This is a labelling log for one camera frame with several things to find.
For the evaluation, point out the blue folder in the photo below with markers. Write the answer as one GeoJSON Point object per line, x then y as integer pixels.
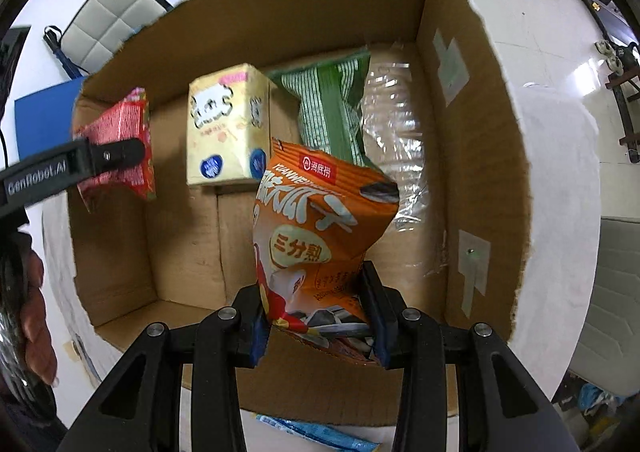
{"type": "Point", "coordinates": [47, 119]}

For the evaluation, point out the blue striped packet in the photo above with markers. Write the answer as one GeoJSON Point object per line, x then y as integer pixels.
{"type": "Point", "coordinates": [315, 434]}

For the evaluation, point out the white cushioned chair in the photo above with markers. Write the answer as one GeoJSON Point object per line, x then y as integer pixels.
{"type": "Point", "coordinates": [112, 14]}

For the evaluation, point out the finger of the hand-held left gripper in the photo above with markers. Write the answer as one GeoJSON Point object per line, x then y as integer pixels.
{"type": "Point", "coordinates": [115, 155]}

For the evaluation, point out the green striped snack bag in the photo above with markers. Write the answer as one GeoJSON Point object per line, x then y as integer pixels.
{"type": "Point", "coordinates": [330, 107]}

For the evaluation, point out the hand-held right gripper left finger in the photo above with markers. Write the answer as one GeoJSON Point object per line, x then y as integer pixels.
{"type": "Point", "coordinates": [259, 332]}

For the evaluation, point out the person's left hand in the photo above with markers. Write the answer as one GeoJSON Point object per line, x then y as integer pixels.
{"type": "Point", "coordinates": [36, 317]}

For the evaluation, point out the clear plastic bag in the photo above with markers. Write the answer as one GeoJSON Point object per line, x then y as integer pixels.
{"type": "Point", "coordinates": [400, 142]}

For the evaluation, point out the yellow carton box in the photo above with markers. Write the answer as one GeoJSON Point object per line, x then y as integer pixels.
{"type": "Point", "coordinates": [227, 129]}

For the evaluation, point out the blue plastic bag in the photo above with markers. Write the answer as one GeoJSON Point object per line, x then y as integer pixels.
{"type": "Point", "coordinates": [595, 394]}

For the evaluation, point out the orange snack bag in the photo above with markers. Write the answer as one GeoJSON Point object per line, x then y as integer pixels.
{"type": "Point", "coordinates": [320, 242]}

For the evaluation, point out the grey cushion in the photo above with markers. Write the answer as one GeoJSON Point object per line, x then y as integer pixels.
{"type": "Point", "coordinates": [607, 302]}

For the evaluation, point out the red snack packet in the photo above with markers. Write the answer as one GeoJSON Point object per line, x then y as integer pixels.
{"type": "Point", "coordinates": [125, 147]}

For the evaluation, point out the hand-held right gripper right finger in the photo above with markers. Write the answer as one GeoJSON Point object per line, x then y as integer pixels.
{"type": "Point", "coordinates": [378, 332]}

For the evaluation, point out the black metal rack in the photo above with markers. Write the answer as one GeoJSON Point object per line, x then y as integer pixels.
{"type": "Point", "coordinates": [625, 102]}

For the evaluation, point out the cardboard box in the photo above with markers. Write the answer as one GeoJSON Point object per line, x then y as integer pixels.
{"type": "Point", "coordinates": [300, 172]}

